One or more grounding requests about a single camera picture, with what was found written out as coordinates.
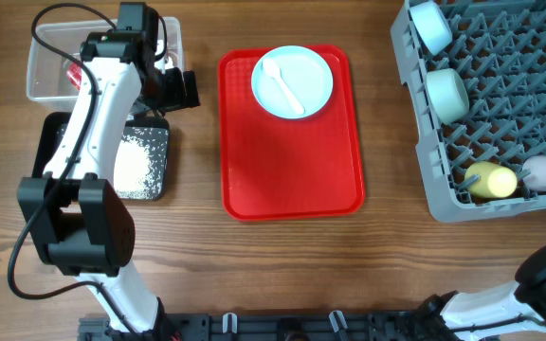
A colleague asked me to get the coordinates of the white napkin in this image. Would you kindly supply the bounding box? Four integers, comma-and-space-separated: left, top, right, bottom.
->
155, 40, 174, 73

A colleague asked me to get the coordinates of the pile of rice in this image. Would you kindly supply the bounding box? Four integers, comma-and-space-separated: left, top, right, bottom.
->
113, 127, 170, 201

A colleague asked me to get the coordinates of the red snack wrapper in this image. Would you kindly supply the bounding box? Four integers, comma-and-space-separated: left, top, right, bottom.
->
65, 63, 82, 90

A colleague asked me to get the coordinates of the white plastic spoon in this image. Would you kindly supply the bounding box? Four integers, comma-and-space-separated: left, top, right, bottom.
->
263, 58, 305, 117

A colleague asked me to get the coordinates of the light blue plate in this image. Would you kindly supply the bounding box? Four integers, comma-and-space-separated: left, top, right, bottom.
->
250, 45, 334, 120

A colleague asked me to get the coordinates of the light blue bowl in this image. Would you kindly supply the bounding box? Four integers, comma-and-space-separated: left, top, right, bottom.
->
409, 1, 452, 55

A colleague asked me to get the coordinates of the green bowl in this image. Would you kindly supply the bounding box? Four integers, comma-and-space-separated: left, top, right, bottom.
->
426, 68, 470, 125

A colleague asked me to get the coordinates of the yellow plastic cup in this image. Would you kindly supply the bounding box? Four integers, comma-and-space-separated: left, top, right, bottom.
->
464, 161, 518, 199

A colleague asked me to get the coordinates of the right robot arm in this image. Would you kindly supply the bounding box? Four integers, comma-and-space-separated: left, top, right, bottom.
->
412, 245, 546, 341

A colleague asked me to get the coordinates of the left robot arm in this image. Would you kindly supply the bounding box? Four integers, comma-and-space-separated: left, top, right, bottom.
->
17, 2, 199, 340

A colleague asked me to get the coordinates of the grey dishwasher rack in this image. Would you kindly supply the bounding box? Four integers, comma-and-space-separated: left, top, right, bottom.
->
391, 1, 546, 223

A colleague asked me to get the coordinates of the black plastic tray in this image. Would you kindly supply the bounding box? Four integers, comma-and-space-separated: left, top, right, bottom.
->
32, 112, 171, 201

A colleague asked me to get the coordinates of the clear plastic bin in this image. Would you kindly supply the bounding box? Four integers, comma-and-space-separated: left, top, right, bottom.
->
27, 16, 185, 112

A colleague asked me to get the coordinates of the red serving tray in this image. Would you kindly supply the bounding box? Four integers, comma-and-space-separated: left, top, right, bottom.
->
217, 45, 365, 222

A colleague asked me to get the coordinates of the left black cable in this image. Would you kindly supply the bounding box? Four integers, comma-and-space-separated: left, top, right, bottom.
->
6, 2, 141, 338

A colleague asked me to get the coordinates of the black cable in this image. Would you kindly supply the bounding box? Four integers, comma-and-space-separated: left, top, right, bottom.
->
447, 314, 537, 332
6, 2, 141, 338

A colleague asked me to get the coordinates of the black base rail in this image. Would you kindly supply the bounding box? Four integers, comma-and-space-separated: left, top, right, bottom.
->
78, 310, 425, 341

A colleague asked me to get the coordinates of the right black cable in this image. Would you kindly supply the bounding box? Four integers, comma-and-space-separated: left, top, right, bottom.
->
447, 314, 537, 332

